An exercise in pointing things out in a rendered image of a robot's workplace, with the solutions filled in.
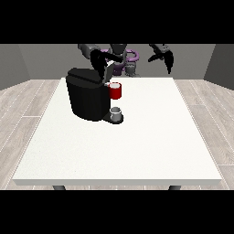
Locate black coffee machine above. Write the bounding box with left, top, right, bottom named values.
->
left=65, top=67, right=124, bottom=124

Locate small grey cup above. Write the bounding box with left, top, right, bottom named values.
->
left=110, top=106, right=122, bottom=122

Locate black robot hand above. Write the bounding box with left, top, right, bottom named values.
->
left=147, top=46, right=175, bottom=75
left=89, top=48, right=125, bottom=81

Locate pale grey machine lid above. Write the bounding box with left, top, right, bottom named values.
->
left=101, top=60, right=117, bottom=83

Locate red pod holder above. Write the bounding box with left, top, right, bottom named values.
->
left=108, top=81, right=123, bottom=101

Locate grey and purple robot trunk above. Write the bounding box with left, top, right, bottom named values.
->
left=101, top=44, right=142, bottom=78

